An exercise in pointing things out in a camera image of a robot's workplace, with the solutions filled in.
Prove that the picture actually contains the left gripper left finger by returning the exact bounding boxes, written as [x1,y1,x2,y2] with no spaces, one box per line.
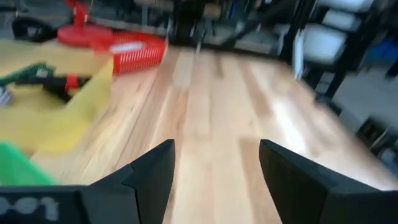
[90,139,176,224]

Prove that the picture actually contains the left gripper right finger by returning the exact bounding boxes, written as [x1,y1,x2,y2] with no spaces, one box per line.
[259,139,379,224]

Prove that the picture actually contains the green black braided cable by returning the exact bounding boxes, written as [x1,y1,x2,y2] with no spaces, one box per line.
[0,62,56,86]

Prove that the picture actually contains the grey cable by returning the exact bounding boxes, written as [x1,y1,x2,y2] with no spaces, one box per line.
[0,85,15,106]

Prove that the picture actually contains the yellow translucent bin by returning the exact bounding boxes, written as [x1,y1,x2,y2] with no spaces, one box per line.
[0,39,115,156]

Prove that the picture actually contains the red plastic basket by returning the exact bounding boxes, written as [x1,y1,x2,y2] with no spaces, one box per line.
[90,30,169,77]

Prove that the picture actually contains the green plastic basket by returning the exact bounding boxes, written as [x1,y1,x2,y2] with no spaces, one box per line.
[0,142,58,187]

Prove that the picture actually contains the white office chair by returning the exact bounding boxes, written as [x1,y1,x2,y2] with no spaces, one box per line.
[294,0,376,80]

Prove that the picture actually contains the red desk lamp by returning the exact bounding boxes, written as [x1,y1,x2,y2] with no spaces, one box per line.
[57,0,114,49]

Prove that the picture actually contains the black lamp cord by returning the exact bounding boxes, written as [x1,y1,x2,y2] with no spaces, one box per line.
[11,17,58,44]

